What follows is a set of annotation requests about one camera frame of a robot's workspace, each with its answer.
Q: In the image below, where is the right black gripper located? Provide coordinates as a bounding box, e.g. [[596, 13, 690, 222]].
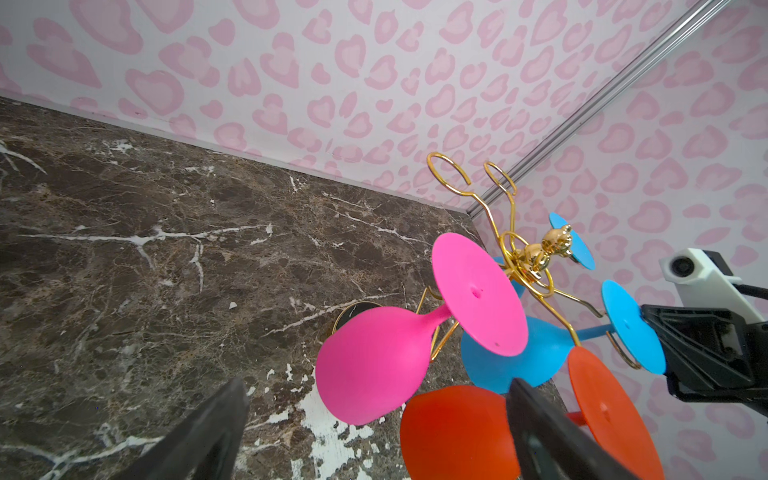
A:
[[640, 305, 767, 416]]

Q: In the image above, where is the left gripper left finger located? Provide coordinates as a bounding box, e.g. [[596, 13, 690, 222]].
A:
[[115, 378, 249, 479]]

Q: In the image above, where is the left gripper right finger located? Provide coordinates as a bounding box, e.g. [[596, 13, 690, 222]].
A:
[[506, 378, 635, 480]]

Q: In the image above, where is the red plastic wine glass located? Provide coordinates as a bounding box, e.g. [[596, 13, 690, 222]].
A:
[[400, 347, 664, 479]]

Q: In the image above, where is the blue wine glass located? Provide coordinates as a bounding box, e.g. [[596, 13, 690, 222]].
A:
[[460, 280, 667, 394], [493, 212, 596, 298]]

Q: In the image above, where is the pink plastic wine glass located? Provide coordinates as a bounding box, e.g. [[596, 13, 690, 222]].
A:
[[315, 233, 528, 425]]

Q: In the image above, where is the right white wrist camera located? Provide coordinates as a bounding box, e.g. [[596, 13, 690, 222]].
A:
[[659, 248, 767, 324]]

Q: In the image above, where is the gold wire glass rack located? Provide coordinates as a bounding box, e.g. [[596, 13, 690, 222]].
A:
[[331, 151, 643, 370]]

